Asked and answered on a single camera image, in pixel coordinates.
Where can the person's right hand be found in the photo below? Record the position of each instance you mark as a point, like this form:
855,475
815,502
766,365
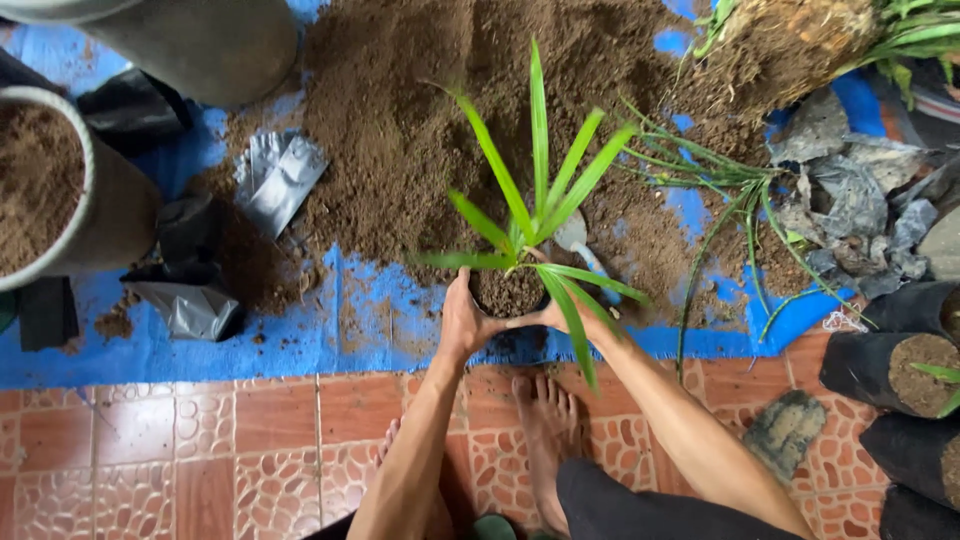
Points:
574,319

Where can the person's left hand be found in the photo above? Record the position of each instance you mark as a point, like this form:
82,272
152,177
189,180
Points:
457,326

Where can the small black soil-filled grow bag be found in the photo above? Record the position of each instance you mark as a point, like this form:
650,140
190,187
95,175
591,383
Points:
508,292

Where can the blue tarp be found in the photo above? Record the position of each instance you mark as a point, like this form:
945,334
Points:
360,330

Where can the green palm seedling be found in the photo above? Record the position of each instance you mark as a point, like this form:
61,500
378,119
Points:
536,217

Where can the person's right foot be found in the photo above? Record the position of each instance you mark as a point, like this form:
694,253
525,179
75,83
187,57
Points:
547,435

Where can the person's foot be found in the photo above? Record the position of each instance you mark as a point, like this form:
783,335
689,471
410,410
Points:
390,442
547,435

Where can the person's left foot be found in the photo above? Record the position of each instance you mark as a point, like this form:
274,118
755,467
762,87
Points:
390,442

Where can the heap of brown soil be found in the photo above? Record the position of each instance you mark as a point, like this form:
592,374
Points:
420,127

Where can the person's black shorts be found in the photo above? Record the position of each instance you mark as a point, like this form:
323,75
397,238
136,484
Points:
645,510

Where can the green slipper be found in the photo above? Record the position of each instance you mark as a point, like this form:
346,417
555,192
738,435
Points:
495,529

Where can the loose thin-leaved seedlings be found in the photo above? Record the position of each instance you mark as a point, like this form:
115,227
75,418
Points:
731,180

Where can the silver plastic bag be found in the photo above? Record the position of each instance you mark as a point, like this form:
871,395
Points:
277,180

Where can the black and grey plastic bag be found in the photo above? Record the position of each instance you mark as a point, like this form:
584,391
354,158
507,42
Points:
191,307

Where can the rolled black plastic bag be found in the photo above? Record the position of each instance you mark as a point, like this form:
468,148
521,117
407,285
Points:
187,229

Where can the pile of torn grey plastic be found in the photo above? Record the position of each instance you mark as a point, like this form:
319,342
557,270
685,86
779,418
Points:
855,195

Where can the black grow bag with seedling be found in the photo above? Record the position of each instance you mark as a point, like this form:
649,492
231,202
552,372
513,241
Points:
885,371

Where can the black grow bag with soil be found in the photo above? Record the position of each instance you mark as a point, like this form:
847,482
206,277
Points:
911,307
911,457
919,517

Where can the plant clump with root ball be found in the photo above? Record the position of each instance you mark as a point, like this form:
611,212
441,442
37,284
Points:
780,45

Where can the large grey pot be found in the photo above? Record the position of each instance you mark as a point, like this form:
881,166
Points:
202,45

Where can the crumpled black plastic bag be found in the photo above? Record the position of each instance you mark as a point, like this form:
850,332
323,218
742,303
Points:
135,109

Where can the flat black plastic sheet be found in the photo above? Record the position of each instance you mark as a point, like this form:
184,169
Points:
46,311

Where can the grey pot filled with soil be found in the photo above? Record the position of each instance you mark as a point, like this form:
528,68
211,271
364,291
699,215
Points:
45,180

